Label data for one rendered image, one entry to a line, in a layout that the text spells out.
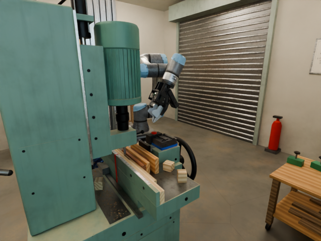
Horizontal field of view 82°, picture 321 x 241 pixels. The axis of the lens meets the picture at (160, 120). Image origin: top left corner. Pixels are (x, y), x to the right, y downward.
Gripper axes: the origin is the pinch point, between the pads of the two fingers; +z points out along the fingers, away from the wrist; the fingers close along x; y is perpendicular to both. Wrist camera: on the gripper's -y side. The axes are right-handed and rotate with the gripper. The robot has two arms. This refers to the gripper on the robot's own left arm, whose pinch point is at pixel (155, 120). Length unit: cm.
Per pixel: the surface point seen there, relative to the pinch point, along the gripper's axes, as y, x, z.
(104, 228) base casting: 18, 21, 43
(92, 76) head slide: 38.9, 6.4, -4.5
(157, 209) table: 10.1, 33.5, 27.6
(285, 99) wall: -250, -39, -118
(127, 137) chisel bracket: 13.4, 3.6, 12.3
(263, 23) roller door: -189, -88, -214
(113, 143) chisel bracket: 18.3, 3.5, 16.5
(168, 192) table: 4.0, 30.1, 22.9
